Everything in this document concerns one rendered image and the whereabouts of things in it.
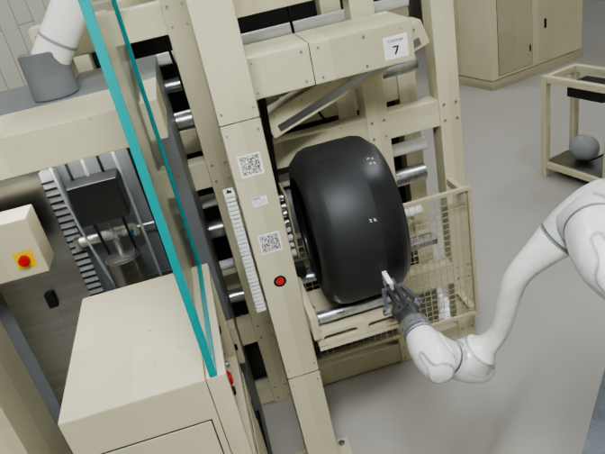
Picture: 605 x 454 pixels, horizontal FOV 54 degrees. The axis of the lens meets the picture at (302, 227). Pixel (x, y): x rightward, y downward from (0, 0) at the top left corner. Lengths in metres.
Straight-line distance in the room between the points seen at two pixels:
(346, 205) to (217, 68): 0.57
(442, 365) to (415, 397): 1.44
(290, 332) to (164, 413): 0.84
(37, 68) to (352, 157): 1.04
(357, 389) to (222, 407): 1.71
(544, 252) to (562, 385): 1.69
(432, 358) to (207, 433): 0.62
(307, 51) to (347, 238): 0.67
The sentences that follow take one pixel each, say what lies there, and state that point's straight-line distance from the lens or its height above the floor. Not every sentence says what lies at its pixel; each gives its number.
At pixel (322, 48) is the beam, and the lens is 2.14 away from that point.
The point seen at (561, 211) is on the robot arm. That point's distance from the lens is 1.50.
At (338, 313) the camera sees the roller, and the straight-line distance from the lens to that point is 2.15.
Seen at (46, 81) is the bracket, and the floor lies 1.86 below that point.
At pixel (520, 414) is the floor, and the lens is 3.01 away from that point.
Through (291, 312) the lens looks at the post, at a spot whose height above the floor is 0.92.
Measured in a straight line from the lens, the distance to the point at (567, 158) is 5.04.
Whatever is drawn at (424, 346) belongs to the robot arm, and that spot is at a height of 1.09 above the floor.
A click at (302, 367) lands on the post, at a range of 2.35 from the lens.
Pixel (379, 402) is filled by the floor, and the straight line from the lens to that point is 3.09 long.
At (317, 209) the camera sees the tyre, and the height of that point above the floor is 1.35.
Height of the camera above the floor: 2.19
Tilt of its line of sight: 28 degrees down
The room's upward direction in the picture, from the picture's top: 12 degrees counter-clockwise
